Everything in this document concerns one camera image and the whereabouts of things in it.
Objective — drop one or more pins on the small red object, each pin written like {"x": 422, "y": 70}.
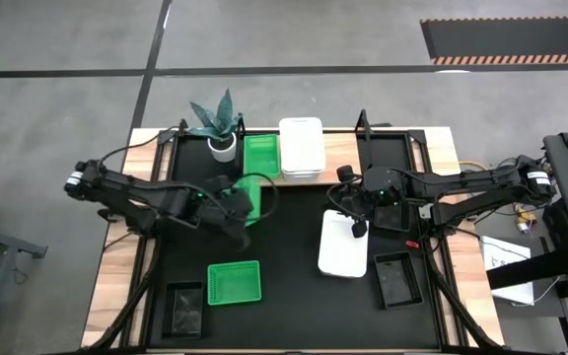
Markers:
{"x": 413, "y": 244}

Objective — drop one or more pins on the black slotted plastic basket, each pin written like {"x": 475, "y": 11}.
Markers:
{"x": 398, "y": 280}
{"x": 391, "y": 217}
{"x": 184, "y": 310}

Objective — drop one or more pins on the black hazard-striped floor mat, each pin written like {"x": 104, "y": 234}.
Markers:
{"x": 511, "y": 37}

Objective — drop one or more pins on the white paper box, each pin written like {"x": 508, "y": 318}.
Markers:
{"x": 503, "y": 251}

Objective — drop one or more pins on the black table mat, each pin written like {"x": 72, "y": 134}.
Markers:
{"x": 289, "y": 320}

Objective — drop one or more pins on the black metal shelf bracket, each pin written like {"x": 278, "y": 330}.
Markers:
{"x": 239, "y": 128}
{"x": 364, "y": 143}

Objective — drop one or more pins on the green snake plant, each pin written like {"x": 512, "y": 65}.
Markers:
{"x": 217, "y": 116}

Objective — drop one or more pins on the black metal rig frame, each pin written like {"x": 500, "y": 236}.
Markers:
{"x": 418, "y": 136}

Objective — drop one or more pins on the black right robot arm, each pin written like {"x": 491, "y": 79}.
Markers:
{"x": 486, "y": 180}

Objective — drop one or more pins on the wooden shelf board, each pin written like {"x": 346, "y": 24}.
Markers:
{"x": 343, "y": 158}

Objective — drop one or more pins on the green slotted plastic basket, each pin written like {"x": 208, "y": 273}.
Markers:
{"x": 262, "y": 158}
{"x": 257, "y": 207}
{"x": 234, "y": 283}

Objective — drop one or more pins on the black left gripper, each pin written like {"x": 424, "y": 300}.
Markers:
{"x": 239, "y": 209}

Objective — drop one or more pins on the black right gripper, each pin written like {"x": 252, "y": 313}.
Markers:
{"x": 387, "y": 185}

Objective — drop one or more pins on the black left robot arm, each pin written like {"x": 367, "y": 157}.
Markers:
{"x": 131, "y": 190}

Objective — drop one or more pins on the white plant pot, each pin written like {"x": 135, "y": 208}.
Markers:
{"x": 222, "y": 150}

